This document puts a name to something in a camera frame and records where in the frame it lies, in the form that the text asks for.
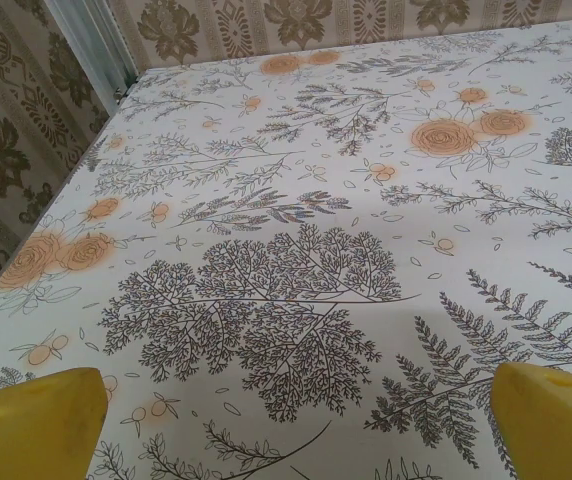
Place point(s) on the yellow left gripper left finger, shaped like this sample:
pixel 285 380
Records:
pixel 31 430

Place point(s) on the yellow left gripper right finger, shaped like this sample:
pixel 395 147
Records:
pixel 551 425

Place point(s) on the floral tablecloth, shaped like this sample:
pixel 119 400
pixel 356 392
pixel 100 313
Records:
pixel 291 225

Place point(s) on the aluminium frame post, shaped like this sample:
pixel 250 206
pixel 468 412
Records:
pixel 103 50

